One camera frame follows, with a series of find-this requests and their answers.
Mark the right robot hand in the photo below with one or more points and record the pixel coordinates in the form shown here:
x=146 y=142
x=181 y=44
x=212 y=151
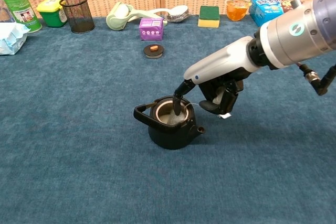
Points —
x=223 y=61

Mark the black teapot lid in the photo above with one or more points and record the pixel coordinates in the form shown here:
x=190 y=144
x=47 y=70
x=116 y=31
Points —
x=153 y=53

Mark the black teapot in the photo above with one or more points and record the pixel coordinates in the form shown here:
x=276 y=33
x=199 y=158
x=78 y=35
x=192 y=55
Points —
x=170 y=140

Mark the orange jelly cup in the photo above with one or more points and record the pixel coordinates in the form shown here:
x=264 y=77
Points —
x=236 y=12

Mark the green and yellow sponge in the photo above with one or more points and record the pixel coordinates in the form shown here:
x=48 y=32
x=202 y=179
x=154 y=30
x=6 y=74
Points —
x=209 y=12

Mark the blue cookie box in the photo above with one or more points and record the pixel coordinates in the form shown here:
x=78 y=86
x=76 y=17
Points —
x=262 y=9

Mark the small purple box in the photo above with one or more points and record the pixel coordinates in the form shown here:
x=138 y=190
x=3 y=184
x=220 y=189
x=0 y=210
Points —
x=151 y=30

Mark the pale green lint roller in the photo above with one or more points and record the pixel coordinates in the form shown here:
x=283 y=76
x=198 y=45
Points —
x=115 y=20

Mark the black mesh pen holder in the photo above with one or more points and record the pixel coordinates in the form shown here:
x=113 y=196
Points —
x=80 y=16

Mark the blue table cloth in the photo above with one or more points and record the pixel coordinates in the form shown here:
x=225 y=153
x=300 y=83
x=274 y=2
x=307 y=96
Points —
x=78 y=129

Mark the green box with yellow lid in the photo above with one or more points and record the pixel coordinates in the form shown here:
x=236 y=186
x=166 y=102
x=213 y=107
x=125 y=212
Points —
x=51 y=16

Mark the pack of wet wipes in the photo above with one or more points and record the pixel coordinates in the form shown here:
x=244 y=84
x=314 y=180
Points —
x=11 y=39

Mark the tall green cylindrical can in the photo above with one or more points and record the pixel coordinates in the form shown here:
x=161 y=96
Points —
x=18 y=1

